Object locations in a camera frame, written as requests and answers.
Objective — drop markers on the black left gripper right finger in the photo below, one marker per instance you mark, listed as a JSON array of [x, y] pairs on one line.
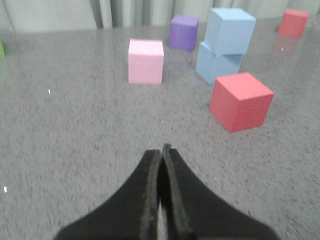
[[194, 212]]

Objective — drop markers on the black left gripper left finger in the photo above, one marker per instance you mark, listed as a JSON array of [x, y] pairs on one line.
[[131, 213]]

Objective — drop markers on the light blue foam block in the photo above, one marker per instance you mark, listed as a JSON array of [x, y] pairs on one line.
[[210, 66]]

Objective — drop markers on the textured red foam block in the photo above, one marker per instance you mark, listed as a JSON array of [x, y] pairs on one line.
[[240, 101]]

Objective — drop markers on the pink foam block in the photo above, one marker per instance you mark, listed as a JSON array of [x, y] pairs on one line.
[[145, 61]]

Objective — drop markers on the far purple foam block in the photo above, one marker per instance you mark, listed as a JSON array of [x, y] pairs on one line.
[[183, 32]]

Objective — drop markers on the green foam block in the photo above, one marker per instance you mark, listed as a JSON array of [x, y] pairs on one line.
[[2, 51]]

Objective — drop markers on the far red foam block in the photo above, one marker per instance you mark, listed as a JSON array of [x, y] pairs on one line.
[[293, 23]]

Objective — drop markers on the grey-green curtain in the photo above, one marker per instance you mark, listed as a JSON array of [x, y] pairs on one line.
[[33, 16]]

